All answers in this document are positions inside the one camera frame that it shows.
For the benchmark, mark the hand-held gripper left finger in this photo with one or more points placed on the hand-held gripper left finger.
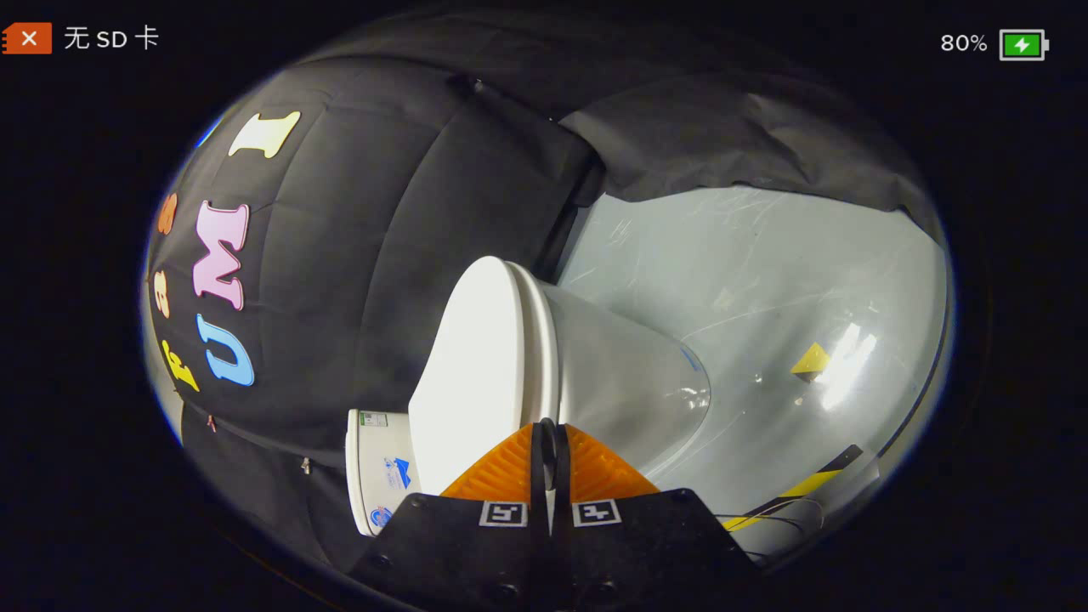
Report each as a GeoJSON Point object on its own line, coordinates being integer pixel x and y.
{"type": "Point", "coordinates": [476, 552]}

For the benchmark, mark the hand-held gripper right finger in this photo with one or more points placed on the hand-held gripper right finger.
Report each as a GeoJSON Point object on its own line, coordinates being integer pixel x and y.
{"type": "Point", "coordinates": [637, 552]}

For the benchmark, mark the black yellow striped tape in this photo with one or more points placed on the black yellow striped tape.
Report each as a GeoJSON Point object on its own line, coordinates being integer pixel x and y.
{"type": "Point", "coordinates": [803, 487]}

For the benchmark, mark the yellow tape piece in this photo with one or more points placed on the yellow tape piece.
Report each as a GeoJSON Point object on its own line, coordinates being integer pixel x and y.
{"type": "Point", "coordinates": [811, 360]}

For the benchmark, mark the black backdrop cloth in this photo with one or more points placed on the black backdrop cloth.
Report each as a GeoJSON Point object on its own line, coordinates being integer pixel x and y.
{"type": "Point", "coordinates": [365, 255]}

